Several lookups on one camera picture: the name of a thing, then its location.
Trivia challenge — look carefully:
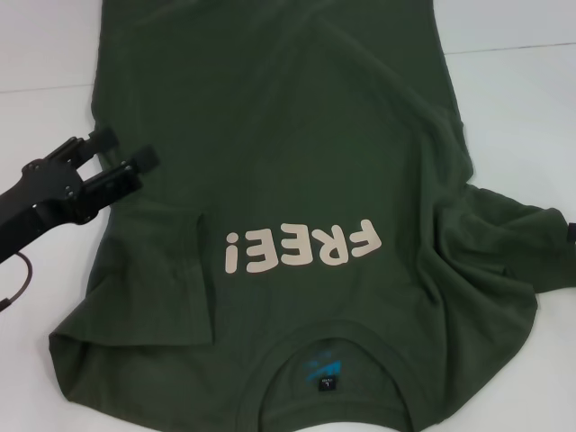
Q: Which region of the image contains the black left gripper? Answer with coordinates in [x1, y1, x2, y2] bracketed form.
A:
[0, 127, 161, 266]

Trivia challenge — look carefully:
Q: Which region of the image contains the dark green FREE t-shirt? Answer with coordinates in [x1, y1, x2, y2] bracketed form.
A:
[48, 0, 571, 432]

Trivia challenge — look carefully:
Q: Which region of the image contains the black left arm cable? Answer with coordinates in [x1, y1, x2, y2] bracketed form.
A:
[0, 254, 35, 315]

